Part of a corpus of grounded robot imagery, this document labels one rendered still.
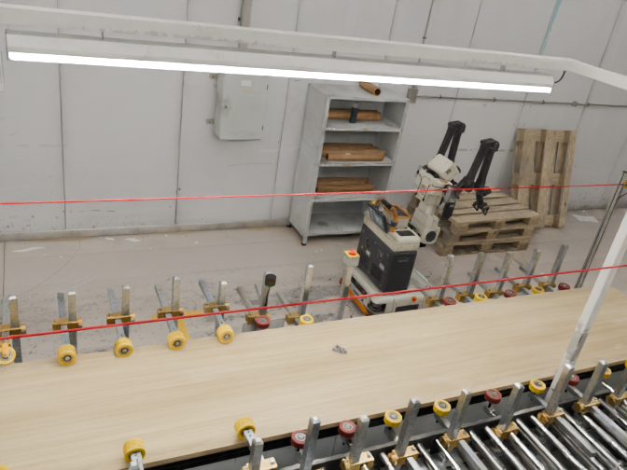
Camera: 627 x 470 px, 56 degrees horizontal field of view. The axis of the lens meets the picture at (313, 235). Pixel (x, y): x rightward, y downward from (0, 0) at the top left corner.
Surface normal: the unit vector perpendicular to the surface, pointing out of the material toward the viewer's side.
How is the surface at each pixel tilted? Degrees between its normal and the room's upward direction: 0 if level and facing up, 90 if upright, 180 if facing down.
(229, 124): 90
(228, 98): 90
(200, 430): 0
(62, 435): 0
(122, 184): 90
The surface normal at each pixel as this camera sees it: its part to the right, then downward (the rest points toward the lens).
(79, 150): 0.40, 0.47
